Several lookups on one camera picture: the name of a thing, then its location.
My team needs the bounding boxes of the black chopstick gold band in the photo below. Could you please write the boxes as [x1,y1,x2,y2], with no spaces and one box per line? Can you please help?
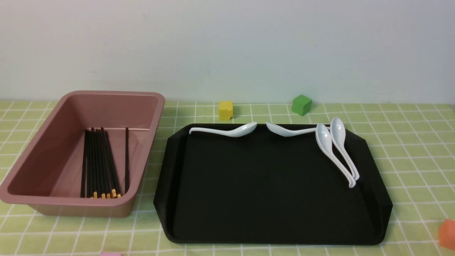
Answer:
[90,127,98,199]

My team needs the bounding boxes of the white spoon far left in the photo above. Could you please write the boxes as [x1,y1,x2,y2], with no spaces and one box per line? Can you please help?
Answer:
[189,122,257,138]

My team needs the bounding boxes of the white spoon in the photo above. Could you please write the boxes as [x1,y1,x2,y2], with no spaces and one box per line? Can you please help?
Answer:
[330,117,360,181]
[266,123,316,137]
[315,123,356,188]
[189,122,257,138]

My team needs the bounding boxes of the yellow cube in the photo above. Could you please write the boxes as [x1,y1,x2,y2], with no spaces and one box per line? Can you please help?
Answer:
[218,101,234,121]

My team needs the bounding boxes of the white spoon centre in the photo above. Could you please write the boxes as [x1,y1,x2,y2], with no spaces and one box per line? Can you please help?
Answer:
[266,123,316,137]

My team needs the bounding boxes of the black plastic tray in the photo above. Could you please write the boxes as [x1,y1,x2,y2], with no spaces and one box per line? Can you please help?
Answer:
[153,123,393,245]

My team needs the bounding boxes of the green cube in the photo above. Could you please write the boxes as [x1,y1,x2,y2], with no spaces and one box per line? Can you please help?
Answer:
[291,94,312,116]

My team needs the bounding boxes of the white spoon inner right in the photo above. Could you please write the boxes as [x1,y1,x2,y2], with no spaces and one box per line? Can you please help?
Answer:
[315,123,356,188]

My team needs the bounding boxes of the plain black chopstick rightmost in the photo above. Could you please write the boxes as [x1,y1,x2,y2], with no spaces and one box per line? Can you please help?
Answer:
[124,127,130,194]

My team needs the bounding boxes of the plain black chopstick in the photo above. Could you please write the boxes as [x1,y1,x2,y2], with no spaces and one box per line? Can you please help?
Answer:
[124,127,130,194]
[80,130,88,198]
[86,130,93,198]

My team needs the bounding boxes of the white spoon outer right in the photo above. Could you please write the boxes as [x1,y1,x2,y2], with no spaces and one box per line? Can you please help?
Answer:
[330,117,360,181]

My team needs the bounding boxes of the black gold-tip chopstick bin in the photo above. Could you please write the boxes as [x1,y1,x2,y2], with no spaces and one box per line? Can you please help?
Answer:
[96,129,111,199]

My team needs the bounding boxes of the plain black chopstick leftmost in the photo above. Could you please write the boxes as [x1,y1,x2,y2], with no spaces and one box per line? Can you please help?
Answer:
[80,130,88,198]

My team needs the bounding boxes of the pink cube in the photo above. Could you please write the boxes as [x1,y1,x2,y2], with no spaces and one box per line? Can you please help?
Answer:
[100,252,123,256]

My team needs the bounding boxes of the pink plastic bin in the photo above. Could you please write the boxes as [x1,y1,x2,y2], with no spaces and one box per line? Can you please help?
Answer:
[0,91,165,218]

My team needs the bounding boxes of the orange cube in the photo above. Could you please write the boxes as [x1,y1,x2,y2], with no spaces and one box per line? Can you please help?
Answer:
[438,219,455,251]

